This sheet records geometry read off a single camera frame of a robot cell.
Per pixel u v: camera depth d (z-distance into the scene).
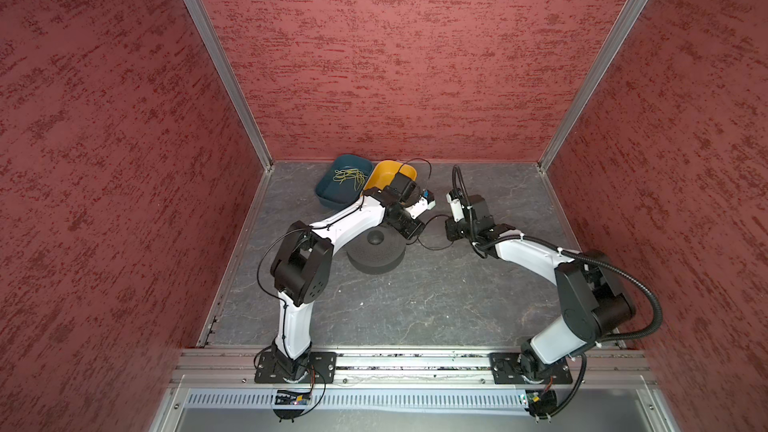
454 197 0.84
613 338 0.46
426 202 0.81
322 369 0.74
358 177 1.10
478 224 0.71
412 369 0.76
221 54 0.88
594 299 0.46
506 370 0.74
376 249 0.91
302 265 0.50
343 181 1.10
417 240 0.90
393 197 0.71
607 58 0.89
